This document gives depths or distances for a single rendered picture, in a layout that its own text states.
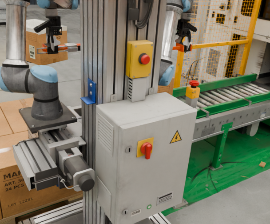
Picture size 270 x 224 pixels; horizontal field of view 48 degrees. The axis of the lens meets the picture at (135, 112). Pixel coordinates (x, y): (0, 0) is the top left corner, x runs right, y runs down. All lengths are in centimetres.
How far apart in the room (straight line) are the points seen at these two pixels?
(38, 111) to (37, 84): 13
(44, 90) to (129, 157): 55
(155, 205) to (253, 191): 171
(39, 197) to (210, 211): 132
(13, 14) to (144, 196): 96
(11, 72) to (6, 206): 107
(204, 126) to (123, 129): 166
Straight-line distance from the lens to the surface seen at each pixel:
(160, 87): 233
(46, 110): 146
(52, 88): 143
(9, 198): 221
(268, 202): 287
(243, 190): 291
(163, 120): 109
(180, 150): 123
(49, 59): 368
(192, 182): 283
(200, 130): 260
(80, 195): 242
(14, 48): 147
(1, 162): 211
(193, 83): 205
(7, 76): 147
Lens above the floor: 172
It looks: 26 degrees down
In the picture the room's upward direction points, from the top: 4 degrees clockwise
